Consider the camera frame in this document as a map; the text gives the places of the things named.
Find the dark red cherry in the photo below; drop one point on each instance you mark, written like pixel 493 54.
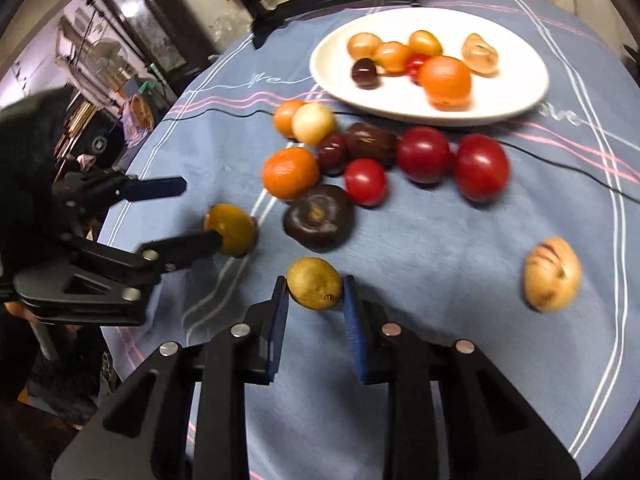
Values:
pixel 332 154

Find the orange fruit beside pale fruit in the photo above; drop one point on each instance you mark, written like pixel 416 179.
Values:
pixel 282 118

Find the small orange fruit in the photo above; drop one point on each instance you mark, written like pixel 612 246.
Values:
pixel 392 57

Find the white round plate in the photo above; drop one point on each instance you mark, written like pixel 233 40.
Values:
pixel 521 82

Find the orange tangerine on cloth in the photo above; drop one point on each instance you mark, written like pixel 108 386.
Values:
pixel 290 172

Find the yellow-orange fruit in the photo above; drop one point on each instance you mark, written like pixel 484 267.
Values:
pixel 237 229

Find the dark purple mangosteen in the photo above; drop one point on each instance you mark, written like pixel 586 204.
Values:
pixel 321 219

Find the small olive kiwi fruit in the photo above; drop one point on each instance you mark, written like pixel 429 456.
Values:
pixel 314 284

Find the large red tomato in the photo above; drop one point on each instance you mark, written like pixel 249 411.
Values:
pixel 481 168

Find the small green-yellow fruit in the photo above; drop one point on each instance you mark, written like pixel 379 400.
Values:
pixel 424 42

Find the blue striped tablecloth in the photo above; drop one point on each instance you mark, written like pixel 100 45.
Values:
pixel 446 268

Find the tan striped fruit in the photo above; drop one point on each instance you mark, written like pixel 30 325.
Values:
pixel 552 274

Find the tan round fruit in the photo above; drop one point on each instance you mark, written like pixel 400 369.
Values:
pixel 363 45

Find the dark brown oblong fruit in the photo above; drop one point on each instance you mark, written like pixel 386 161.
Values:
pixel 370 142

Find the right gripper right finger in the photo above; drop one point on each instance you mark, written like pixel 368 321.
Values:
pixel 385 353

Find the large orange mandarin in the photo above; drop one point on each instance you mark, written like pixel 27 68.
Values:
pixel 446 81

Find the pale peach fruit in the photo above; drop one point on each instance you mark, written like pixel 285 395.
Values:
pixel 479 56

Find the small red tomato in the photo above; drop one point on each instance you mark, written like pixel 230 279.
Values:
pixel 366 182

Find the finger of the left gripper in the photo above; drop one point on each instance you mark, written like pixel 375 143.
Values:
pixel 101 189
pixel 166 255

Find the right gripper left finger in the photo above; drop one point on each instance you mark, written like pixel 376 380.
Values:
pixel 246 353

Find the dark cherry on plate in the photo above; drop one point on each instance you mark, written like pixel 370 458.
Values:
pixel 365 74

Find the small red fruit on plate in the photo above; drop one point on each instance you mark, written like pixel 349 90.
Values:
pixel 414 65

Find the pale yellow round fruit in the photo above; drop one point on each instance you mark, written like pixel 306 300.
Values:
pixel 312 123

